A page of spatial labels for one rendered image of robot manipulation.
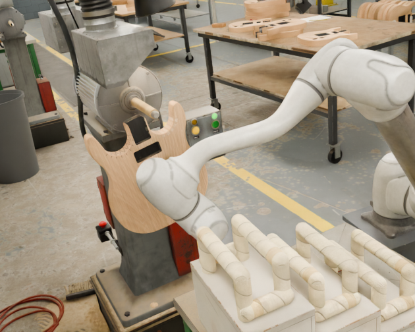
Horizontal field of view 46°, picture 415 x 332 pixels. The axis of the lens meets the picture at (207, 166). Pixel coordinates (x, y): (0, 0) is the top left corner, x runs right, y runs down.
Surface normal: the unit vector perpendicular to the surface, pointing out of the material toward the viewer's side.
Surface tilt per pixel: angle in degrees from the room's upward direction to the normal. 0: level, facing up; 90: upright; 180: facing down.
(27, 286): 0
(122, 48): 90
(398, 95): 82
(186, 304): 0
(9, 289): 0
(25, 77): 90
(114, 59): 90
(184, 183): 83
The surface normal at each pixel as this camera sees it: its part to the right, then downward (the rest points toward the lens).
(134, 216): 0.47, 0.30
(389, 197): -0.84, 0.33
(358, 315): -0.12, -0.90
